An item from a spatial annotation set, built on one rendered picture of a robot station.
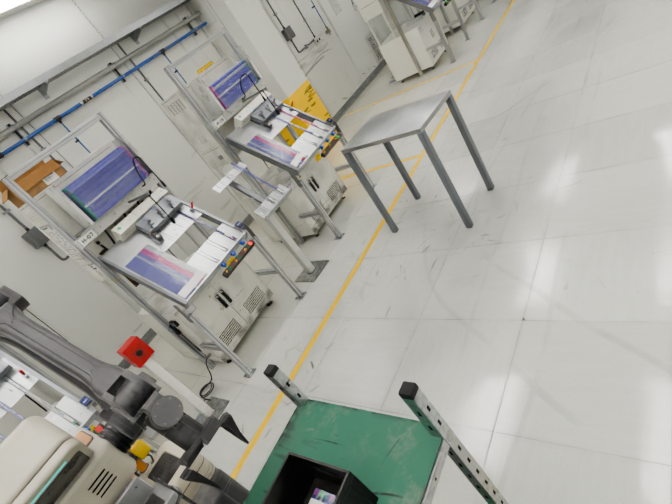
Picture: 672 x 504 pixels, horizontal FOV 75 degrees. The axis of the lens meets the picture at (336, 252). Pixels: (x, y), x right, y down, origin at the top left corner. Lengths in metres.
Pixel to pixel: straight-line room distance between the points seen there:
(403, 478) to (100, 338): 4.14
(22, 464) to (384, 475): 0.75
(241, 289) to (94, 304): 1.74
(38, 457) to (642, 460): 1.78
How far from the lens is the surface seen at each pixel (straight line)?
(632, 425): 2.01
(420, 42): 6.78
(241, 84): 4.21
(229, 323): 3.53
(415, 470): 0.97
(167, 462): 1.81
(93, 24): 5.59
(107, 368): 1.02
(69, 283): 4.78
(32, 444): 1.21
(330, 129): 4.15
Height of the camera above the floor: 1.73
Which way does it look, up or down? 27 degrees down
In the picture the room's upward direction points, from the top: 36 degrees counter-clockwise
